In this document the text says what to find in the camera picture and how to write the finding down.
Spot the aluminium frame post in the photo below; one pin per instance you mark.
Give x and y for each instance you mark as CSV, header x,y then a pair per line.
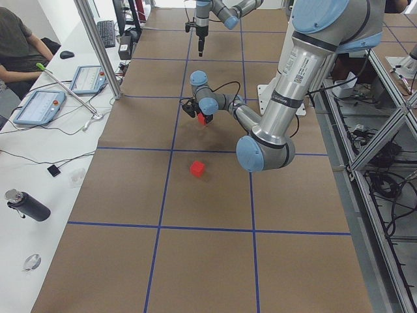
x,y
89,24

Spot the near blue teach pendant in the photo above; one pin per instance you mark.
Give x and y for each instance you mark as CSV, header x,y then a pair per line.
x,y
40,108

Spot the red block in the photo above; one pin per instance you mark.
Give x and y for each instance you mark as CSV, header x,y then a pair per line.
x,y
197,168
202,119

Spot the blue teach pendant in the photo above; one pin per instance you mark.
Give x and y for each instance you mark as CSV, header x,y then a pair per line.
x,y
40,108
88,80

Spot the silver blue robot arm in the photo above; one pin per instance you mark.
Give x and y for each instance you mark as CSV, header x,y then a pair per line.
x,y
228,16
321,28

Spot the black water bottle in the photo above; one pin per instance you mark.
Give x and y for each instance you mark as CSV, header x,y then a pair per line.
x,y
27,205

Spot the far blue teach pendant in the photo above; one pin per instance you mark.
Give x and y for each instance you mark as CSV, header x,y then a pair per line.
x,y
88,80

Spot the black keyboard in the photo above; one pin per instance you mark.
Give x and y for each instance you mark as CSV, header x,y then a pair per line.
x,y
106,32

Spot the metal rod with handle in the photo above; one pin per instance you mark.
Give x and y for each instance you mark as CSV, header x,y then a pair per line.
x,y
95,113

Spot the black computer mouse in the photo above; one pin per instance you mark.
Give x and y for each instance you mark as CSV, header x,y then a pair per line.
x,y
66,54

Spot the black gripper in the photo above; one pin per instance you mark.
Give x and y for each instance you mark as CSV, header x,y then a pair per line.
x,y
201,31
208,118

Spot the seated person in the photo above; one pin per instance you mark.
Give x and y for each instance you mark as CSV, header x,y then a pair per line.
x,y
21,50

